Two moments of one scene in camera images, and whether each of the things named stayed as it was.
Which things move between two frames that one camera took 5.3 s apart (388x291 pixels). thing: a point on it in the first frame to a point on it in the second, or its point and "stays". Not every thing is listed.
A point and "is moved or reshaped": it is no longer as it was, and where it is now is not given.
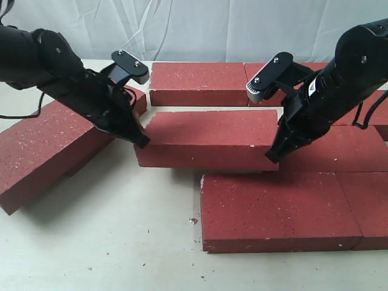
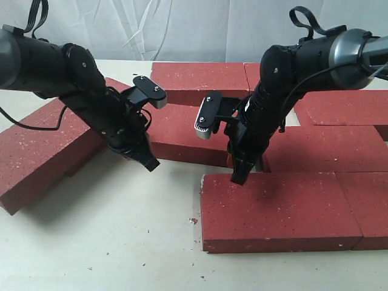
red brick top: (36, 150) stays
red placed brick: (209, 139) is moved or reshaped
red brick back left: (198, 84) stays
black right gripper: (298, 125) to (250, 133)
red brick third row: (341, 148) stays
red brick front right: (367, 193) stays
